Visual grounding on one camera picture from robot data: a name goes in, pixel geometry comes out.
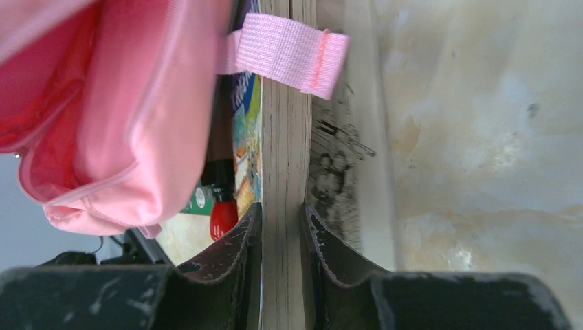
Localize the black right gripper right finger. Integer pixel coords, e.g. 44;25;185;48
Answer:
299;204;571;329

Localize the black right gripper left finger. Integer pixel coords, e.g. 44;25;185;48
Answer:
1;203;262;329

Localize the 91-Storey Treehouse book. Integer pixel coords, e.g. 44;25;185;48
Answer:
222;1;398;329

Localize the pink student backpack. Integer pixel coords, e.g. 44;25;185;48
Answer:
1;1;349;239

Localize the green picture book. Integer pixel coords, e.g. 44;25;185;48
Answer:
180;183;214;216

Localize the red black stamp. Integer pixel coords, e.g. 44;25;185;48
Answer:
201;158;239;241

